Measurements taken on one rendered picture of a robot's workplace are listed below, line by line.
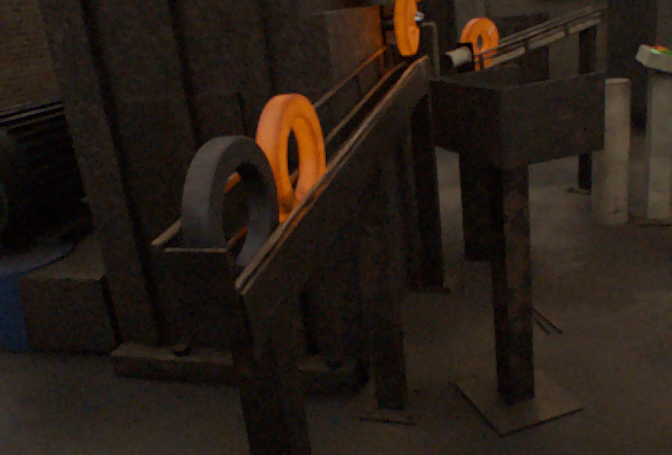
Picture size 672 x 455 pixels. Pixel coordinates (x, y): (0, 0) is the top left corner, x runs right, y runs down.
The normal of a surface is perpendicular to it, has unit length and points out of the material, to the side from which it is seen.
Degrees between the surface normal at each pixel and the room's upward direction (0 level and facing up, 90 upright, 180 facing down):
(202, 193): 56
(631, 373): 1
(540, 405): 0
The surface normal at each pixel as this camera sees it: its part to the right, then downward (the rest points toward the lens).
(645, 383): -0.11, -0.95
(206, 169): -0.28, -0.54
